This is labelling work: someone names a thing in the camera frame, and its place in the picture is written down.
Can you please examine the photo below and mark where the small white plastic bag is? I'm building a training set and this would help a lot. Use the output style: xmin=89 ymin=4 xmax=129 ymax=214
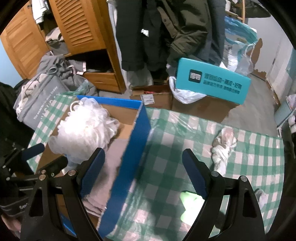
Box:
xmin=285 ymin=94 xmax=296 ymax=110

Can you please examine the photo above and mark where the green checkered tablecloth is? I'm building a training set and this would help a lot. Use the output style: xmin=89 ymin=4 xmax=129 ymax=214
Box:
xmin=28 ymin=91 xmax=286 ymax=241

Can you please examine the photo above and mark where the white door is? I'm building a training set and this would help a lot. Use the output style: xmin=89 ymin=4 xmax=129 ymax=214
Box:
xmin=265 ymin=37 xmax=292 ymax=87

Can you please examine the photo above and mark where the teal printed box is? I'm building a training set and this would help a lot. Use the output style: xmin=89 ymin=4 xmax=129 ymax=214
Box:
xmin=174 ymin=57 xmax=252 ymax=105

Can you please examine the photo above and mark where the blue and white sock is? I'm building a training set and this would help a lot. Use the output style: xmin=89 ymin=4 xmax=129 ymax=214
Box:
xmin=254 ymin=188 xmax=267 ymax=209

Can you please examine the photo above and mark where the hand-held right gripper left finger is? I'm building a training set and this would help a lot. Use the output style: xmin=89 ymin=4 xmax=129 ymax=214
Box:
xmin=20 ymin=148 xmax=105 ymax=241

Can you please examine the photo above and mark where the light green cloth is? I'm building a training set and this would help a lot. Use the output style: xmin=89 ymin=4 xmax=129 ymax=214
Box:
xmin=180 ymin=190 xmax=205 ymax=223

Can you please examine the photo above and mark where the white mesh bath loofah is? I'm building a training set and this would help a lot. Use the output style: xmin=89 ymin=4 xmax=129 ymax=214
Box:
xmin=47 ymin=97 xmax=121 ymax=168

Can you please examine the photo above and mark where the brown cardboard box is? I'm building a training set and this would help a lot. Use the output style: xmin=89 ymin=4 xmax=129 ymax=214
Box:
xmin=130 ymin=85 xmax=241 ymax=122

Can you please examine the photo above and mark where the white hanging shirt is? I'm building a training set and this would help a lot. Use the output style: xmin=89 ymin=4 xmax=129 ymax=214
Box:
xmin=107 ymin=0 xmax=121 ymax=47

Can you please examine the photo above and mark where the grey printed tote bag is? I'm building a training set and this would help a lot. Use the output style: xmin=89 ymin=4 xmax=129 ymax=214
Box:
xmin=13 ymin=74 xmax=70 ymax=131

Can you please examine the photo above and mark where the pale pink clothes pile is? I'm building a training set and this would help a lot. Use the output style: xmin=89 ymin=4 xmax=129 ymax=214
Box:
xmin=15 ymin=81 xmax=38 ymax=114

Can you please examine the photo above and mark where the light blue shoe rack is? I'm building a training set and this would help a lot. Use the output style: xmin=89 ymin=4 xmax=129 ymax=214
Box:
xmin=274 ymin=93 xmax=296 ymax=138

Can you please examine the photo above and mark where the grey blue hanging jacket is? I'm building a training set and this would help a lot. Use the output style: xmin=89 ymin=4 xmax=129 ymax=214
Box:
xmin=203 ymin=0 xmax=230 ymax=68

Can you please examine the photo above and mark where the grey hoodie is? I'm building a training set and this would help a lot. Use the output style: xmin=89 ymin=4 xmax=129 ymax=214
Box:
xmin=37 ymin=52 xmax=97 ymax=96

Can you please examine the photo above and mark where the white knotted printed cloth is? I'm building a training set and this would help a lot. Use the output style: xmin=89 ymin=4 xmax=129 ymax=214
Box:
xmin=211 ymin=127 xmax=238 ymax=175

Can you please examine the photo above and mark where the white garment in wardrobe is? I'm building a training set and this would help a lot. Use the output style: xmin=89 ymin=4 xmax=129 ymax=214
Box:
xmin=31 ymin=0 xmax=50 ymax=25

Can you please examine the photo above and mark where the wooden shelf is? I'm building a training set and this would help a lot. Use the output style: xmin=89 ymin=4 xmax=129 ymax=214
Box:
xmin=224 ymin=0 xmax=247 ymax=24

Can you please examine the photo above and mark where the black fabric item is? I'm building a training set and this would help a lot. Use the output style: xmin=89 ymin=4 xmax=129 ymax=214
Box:
xmin=0 ymin=82 xmax=36 ymax=144

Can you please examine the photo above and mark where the grey pink towel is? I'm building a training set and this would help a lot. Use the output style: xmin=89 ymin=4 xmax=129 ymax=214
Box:
xmin=79 ymin=139 xmax=130 ymax=216

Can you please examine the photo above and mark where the blue cardboard box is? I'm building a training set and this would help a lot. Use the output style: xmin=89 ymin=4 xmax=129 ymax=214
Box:
xmin=35 ymin=95 xmax=152 ymax=241

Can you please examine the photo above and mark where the wooden louvre wardrobe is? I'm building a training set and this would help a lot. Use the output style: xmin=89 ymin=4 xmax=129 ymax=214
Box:
xmin=0 ymin=0 xmax=127 ymax=94

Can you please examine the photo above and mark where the dark hanging bag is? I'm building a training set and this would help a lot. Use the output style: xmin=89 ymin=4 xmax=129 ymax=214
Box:
xmin=245 ymin=0 xmax=271 ymax=18

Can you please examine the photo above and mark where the blue plastic bag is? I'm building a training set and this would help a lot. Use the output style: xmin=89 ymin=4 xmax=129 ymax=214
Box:
xmin=224 ymin=16 xmax=258 ymax=70

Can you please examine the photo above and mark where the olive green hanging jacket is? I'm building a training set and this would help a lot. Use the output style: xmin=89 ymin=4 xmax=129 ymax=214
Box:
xmin=159 ymin=0 xmax=216 ymax=68

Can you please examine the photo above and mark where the clear plastic bag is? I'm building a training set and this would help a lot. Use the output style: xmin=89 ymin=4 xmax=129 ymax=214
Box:
xmin=233 ymin=43 xmax=255 ymax=77

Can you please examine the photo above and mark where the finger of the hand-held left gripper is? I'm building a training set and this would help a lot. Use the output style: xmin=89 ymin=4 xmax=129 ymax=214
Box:
xmin=35 ymin=156 xmax=69 ymax=178
xmin=3 ymin=142 xmax=46 ymax=168

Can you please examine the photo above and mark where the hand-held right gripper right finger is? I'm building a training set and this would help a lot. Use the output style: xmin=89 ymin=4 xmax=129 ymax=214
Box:
xmin=181 ymin=148 xmax=266 ymax=241

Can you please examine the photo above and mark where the black hanging coat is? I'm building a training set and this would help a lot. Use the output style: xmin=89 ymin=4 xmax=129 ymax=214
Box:
xmin=115 ymin=0 xmax=172 ymax=71

